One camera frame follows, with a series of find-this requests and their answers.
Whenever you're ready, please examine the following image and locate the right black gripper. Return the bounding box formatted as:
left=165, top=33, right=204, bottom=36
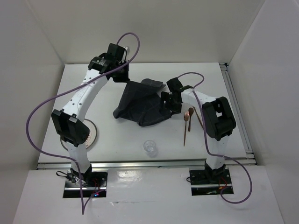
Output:
left=159, top=91, right=183, bottom=115

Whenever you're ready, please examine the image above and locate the copper fork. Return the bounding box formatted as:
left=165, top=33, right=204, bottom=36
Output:
left=184, top=111, right=189, bottom=146

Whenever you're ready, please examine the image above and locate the copper knife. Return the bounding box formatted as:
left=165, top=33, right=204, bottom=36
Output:
left=193, top=107, right=204, bottom=129

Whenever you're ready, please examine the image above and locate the dark checked cloth placemat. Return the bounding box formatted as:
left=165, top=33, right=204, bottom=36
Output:
left=113, top=78, right=172, bottom=127

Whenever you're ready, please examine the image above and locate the clear plastic cup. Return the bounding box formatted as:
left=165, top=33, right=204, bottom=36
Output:
left=143, top=140, right=157, bottom=157

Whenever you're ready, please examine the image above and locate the white plate orange sunburst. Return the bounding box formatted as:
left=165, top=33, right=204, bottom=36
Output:
left=60, top=119, right=99, bottom=150

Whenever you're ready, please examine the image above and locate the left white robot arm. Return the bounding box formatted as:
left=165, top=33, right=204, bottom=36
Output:
left=51, top=43, right=129, bottom=186

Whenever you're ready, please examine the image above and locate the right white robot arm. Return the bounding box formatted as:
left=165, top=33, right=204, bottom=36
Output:
left=161, top=77, right=236, bottom=183

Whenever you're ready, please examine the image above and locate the aluminium rail front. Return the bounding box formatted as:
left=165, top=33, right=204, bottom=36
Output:
left=36, top=157, right=256, bottom=170

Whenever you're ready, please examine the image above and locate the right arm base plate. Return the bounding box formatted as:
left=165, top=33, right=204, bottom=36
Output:
left=186, top=168, right=234, bottom=196

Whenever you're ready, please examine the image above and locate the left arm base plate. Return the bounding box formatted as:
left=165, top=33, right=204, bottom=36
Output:
left=56, top=171, right=108, bottom=198

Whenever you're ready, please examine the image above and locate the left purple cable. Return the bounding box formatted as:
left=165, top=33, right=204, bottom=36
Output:
left=26, top=32, right=141, bottom=215

